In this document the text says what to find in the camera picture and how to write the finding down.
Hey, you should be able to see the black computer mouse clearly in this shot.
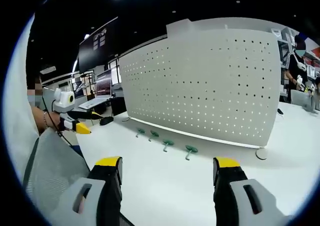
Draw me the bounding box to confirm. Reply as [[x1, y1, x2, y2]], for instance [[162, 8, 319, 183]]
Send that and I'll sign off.
[[99, 116, 114, 126]]

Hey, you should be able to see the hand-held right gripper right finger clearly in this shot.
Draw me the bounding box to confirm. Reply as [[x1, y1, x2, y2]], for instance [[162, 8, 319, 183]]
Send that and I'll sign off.
[[212, 156, 287, 226]]

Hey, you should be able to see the lit desktop monitor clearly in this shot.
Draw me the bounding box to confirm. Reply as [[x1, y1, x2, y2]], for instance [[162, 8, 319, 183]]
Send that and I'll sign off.
[[71, 80, 86, 99]]

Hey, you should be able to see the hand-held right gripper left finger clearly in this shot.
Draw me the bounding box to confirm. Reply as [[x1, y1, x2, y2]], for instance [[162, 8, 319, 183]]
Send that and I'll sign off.
[[51, 156, 124, 226]]

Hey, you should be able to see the grey mesh office chair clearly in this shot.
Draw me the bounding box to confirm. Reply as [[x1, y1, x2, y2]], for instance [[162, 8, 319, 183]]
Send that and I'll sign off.
[[22, 127, 136, 226]]

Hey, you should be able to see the large black wall screen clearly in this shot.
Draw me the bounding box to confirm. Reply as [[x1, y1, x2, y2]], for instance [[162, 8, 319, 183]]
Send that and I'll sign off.
[[78, 16, 120, 74]]

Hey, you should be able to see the white perforated mounting plate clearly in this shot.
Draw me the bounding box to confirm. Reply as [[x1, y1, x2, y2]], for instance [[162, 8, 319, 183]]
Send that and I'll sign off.
[[119, 17, 281, 161]]

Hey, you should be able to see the open silver laptop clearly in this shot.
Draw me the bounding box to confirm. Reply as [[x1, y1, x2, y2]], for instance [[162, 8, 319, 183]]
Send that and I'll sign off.
[[78, 69, 113, 110]]

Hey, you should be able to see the black desktop monitor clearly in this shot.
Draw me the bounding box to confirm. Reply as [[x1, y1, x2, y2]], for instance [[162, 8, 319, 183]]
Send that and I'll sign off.
[[110, 96, 128, 117]]

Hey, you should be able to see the grey chair backrest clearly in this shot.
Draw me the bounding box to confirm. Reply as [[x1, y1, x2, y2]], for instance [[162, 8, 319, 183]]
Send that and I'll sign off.
[[290, 89, 320, 115]]

